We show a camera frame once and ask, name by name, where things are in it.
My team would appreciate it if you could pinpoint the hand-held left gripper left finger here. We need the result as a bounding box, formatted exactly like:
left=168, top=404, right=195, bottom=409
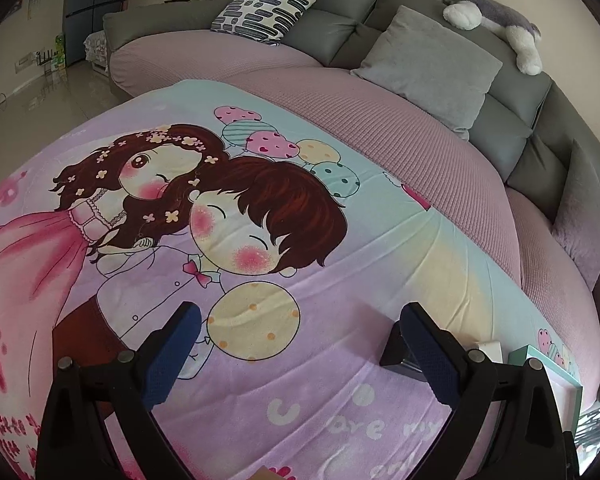
left=37, top=301, right=203, bottom=480

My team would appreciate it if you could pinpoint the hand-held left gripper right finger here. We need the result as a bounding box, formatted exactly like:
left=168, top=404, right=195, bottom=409
left=400, top=302, right=568, bottom=480

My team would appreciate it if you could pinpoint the white charger plug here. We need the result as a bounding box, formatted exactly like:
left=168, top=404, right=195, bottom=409
left=472, top=341, right=503, bottom=363

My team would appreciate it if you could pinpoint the teal shallow cardboard tray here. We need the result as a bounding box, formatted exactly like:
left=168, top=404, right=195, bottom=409
left=507, top=345, right=583, bottom=436

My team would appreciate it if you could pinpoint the printed cartoon blanket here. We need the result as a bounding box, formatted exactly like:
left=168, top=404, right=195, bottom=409
left=0, top=77, right=596, bottom=480

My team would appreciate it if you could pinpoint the purple grey pillow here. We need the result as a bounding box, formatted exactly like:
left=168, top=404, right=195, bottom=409
left=551, top=139, right=600, bottom=291

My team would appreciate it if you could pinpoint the floral cloth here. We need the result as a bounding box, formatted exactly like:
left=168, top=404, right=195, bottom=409
left=82, top=30, right=112, bottom=73

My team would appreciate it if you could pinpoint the dark grey refrigerator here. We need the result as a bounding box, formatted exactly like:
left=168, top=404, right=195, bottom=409
left=62, top=0, right=133, bottom=68

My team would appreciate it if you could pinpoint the grey white plush dog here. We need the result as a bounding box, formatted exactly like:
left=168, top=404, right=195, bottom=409
left=425, top=0, right=543, bottom=76

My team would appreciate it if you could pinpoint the black white patterned pillow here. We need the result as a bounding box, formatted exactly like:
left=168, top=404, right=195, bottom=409
left=211, top=0, right=330, bottom=46

